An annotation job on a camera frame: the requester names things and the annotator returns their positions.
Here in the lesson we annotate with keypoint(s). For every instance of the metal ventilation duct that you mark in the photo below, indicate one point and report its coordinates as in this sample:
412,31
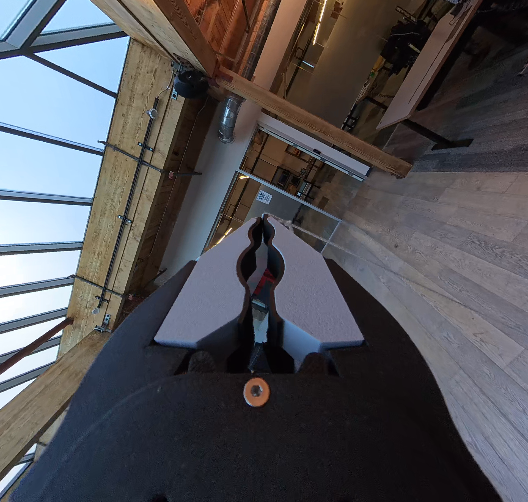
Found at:
232,118

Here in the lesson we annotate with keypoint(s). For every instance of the black conduit pipe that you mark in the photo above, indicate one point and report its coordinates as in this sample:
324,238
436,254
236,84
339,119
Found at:
132,188

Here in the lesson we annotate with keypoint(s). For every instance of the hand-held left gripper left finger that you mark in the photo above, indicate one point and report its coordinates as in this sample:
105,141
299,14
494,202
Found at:
206,300

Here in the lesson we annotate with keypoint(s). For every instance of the paper door sign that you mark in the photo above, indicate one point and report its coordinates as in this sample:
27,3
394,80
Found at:
264,196

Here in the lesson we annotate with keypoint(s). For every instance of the wooden support post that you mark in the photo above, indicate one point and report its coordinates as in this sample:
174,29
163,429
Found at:
313,124

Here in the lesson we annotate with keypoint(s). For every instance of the copper pipe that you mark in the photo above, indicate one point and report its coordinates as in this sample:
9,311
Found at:
33,347

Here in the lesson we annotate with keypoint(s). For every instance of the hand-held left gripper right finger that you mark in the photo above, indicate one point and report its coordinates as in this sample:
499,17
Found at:
317,300

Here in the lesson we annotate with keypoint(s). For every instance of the grey desk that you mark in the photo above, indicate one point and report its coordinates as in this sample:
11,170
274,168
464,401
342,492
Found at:
429,60

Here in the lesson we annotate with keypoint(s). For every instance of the white door frame rail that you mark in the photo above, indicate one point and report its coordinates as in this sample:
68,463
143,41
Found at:
317,149

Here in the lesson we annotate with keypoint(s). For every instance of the black wall speaker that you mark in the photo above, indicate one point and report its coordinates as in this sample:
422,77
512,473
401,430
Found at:
190,84

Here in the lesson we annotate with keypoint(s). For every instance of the linear ceiling light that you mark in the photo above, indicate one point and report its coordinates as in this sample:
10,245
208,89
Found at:
324,7

